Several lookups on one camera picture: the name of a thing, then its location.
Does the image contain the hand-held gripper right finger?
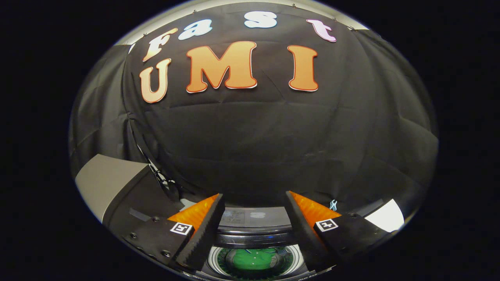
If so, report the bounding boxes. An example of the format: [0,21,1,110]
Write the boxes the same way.
[285,190,391,272]

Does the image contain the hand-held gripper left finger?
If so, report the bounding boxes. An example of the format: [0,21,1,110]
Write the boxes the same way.
[122,193,226,272]

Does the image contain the dark grey washing machine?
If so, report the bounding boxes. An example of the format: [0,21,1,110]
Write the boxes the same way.
[197,229,314,281]

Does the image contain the green polo shirt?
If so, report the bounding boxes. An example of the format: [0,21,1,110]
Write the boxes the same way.
[225,248,282,274]

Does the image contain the white side table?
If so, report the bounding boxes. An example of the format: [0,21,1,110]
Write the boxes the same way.
[364,199,405,233]

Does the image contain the black backdrop cloth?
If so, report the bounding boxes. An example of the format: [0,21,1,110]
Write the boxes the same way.
[69,2,439,220]

